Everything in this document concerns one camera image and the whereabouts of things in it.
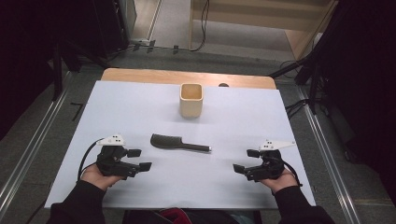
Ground hanging black cable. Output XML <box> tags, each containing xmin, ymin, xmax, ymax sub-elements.
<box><xmin>190</xmin><ymin>0</ymin><xmax>210</xmax><ymax>52</ymax></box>

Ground person's right hand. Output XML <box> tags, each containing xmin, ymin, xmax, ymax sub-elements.
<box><xmin>260</xmin><ymin>169</ymin><xmax>298</xmax><ymax>194</ymax></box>

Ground hand-held gripper black cable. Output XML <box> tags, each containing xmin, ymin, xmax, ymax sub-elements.
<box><xmin>278</xmin><ymin>159</ymin><xmax>303</xmax><ymax>188</ymax></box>
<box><xmin>77</xmin><ymin>138</ymin><xmax>104</xmax><ymax>183</ymax></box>

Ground person's left hand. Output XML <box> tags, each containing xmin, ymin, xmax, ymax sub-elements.
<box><xmin>81</xmin><ymin>163</ymin><xmax>125</xmax><ymax>191</ymax></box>

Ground person's red and dark clothing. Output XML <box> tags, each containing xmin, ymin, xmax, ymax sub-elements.
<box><xmin>122</xmin><ymin>207</ymin><xmax>262</xmax><ymax>224</ymax></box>

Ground beige square cup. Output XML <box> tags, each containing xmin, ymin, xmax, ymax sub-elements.
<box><xmin>179</xmin><ymin>82</ymin><xmax>204</xmax><ymax>119</ymax></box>

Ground black metal stand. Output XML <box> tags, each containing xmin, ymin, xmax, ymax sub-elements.
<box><xmin>269</xmin><ymin>0</ymin><xmax>330</xmax><ymax>116</ymax></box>
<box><xmin>50</xmin><ymin>38</ymin><xmax>110</xmax><ymax>102</ymax></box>

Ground left hand-held gripper black cable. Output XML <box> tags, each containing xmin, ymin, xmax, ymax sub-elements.
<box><xmin>77</xmin><ymin>138</ymin><xmax>104</xmax><ymax>183</ymax></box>

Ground white table sheet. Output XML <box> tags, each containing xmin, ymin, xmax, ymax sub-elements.
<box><xmin>44</xmin><ymin>79</ymin><xmax>317</xmax><ymax>210</ymax></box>

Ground right hand-held gripper black cable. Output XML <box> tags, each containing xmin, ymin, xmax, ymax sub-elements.
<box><xmin>278</xmin><ymin>159</ymin><xmax>303</xmax><ymax>188</ymax></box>

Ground dark cabinet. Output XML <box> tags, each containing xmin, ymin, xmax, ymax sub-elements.
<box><xmin>92</xmin><ymin>0</ymin><xmax>131</xmax><ymax>60</ymax></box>

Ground black comb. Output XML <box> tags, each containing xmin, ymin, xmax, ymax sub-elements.
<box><xmin>149</xmin><ymin>133</ymin><xmax>213</xmax><ymax>153</ymax></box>

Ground metal floor rail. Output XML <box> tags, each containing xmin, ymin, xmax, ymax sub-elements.
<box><xmin>295</xmin><ymin>85</ymin><xmax>362</xmax><ymax>224</ymax></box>
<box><xmin>0</xmin><ymin>71</ymin><xmax>75</xmax><ymax>216</ymax></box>

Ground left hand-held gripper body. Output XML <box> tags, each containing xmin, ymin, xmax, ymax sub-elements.
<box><xmin>95</xmin><ymin>133</ymin><xmax>141</xmax><ymax>180</ymax></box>

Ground black floor cables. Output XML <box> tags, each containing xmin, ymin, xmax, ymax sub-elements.
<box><xmin>284</xmin><ymin>98</ymin><xmax>312</xmax><ymax>120</ymax></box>

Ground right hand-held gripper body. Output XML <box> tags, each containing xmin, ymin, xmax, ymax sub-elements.
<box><xmin>244</xmin><ymin>139</ymin><xmax>297</xmax><ymax>182</ymax></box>

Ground wooden table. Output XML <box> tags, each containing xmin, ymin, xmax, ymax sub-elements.
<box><xmin>101</xmin><ymin>68</ymin><xmax>277</xmax><ymax>91</ymax></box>

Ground light wooden shelf unit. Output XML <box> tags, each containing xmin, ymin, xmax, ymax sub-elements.
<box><xmin>189</xmin><ymin>0</ymin><xmax>340</xmax><ymax>61</ymax></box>

